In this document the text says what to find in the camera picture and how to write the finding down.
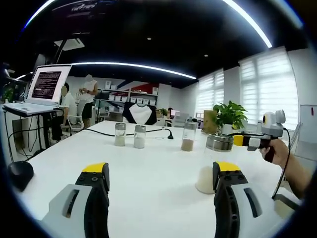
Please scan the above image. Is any black and white shirt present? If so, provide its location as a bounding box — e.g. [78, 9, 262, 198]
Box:
[122, 102, 157, 125]

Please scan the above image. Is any small seasoning bottle white powder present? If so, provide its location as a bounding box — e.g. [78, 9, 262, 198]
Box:
[133, 125, 147, 149]

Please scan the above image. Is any white office chair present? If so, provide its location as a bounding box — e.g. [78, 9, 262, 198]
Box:
[66, 115, 85, 132]

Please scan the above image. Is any whiteboard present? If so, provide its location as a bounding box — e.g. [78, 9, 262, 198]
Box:
[296, 104, 317, 157]

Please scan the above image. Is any dark hanging sign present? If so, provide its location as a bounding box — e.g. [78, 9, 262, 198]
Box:
[51, 0, 105, 18]

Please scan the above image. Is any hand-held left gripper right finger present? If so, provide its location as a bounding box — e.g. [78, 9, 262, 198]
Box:
[212, 161, 284, 238]

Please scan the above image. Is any small leafy plant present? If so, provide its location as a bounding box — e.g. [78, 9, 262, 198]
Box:
[2, 88, 13, 102]

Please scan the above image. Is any green potted plant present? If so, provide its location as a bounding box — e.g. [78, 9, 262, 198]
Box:
[212, 100, 248, 136]

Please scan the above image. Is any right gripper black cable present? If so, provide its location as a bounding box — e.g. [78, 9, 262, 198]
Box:
[271, 127, 291, 200]

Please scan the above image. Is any large window blind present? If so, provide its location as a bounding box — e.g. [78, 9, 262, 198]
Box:
[239, 47, 299, 131]

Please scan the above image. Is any small seasoning bottle beige powder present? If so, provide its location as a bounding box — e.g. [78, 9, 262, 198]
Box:
[114, 122, 127, 147]

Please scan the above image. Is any white laptop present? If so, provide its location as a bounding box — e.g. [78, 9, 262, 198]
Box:
[2, 63, 72, 117]

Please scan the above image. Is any black laptop stand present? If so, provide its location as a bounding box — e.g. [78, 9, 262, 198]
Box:
[4, 110, 65, 149]

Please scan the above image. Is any small window blind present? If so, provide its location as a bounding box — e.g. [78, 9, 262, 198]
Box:
[197, 69, 225, 117]

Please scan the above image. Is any person's right hand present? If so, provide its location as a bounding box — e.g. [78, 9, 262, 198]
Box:
[259, 138, 292, 167]

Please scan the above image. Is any shelf of white storage boxes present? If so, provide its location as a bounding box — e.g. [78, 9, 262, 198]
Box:
[99, 80, 159, 110]

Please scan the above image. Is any ceiling air conditioner unit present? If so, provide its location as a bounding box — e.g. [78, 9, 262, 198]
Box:
[53, 38, 86, 48]

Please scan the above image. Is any tall seasoning bottle pale powder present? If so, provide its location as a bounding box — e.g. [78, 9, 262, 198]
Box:
[195, 133, 235, 195]

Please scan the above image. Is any tall seasoning bottle brown powder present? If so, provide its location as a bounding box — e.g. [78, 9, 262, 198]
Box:
[180, 121, 198, 152]

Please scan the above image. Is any brown cardboard box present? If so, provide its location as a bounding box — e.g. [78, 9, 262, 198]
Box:
[203, 110, 218, 133]

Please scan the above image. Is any curved ceiling light strip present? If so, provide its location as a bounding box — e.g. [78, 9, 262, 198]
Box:
[70, 61, 198, 80]
[23, 0, 59, 34]
[221, 0, 273, 49]

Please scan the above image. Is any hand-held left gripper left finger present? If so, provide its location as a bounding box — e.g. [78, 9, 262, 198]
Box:
[42, 162, 110, 238]

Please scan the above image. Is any black rounded device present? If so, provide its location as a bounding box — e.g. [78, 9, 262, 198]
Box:
[7, 161, 34, 191]

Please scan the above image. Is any black power cable with plug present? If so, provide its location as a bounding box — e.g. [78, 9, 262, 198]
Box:
[81, 127, 174, 141]

